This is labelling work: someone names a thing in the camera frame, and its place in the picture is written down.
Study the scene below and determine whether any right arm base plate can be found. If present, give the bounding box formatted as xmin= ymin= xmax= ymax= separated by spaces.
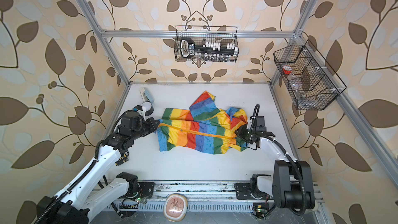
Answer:
xmin=234 ymin=183 xmax=273 ymax=201

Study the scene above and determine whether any black socket set rail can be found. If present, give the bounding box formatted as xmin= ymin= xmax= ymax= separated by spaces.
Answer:
xmin=174 ymin=37 xmax=239 ymax=61

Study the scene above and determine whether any right wire basket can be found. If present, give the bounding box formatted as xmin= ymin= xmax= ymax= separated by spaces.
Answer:
xmin=273 ymin=40 xmax=347 ymax=111

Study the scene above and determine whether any yellow black tape measure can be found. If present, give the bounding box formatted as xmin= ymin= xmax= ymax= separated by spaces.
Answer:
xmin=115 ymin=154 xmax=129 ymax=166

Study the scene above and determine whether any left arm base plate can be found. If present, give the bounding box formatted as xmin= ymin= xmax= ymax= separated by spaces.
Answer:
xmin=119 ymin=181 xmax=155 ymax=201

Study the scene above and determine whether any pink round timer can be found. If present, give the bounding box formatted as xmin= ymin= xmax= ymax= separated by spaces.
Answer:
xmin=163 ymin=194 xmax=188 ymax=222

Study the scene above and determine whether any black tape roll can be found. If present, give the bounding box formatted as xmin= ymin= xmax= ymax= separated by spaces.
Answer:
xmin=140 ymin=102 xmax=154 ymax=117

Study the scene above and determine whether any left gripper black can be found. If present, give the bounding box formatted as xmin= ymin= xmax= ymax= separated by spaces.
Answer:
xmin=130 ymin=116 xmax=160 ymax=141

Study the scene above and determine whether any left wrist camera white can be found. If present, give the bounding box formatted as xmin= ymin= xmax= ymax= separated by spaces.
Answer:
xmin=133 ymin=105 xmax=147 ymax=120

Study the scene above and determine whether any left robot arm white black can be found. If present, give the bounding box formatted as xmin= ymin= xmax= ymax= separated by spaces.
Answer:
xmin=36 ymin=110 xmax=160 ymax=224

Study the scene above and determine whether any rainbow striped jacket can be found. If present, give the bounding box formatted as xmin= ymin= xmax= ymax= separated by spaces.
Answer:
xmin=157 ymin=91 xmax=248 ymax=155

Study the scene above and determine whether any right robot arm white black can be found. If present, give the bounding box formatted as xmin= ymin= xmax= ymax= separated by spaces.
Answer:
xmin=235 ymin=114 xmax=316 ymax=216

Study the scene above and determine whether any back wire basket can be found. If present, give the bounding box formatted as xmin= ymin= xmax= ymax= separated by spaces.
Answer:
xmin=174 ymin=24 xmax=239 ymax=63

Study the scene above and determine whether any wire basket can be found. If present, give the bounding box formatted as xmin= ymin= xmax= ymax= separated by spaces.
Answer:
xmin=273 ymin=40 xmax=347 ymax=111
xmin=174 ymin=24 xmax=239 ymax=63

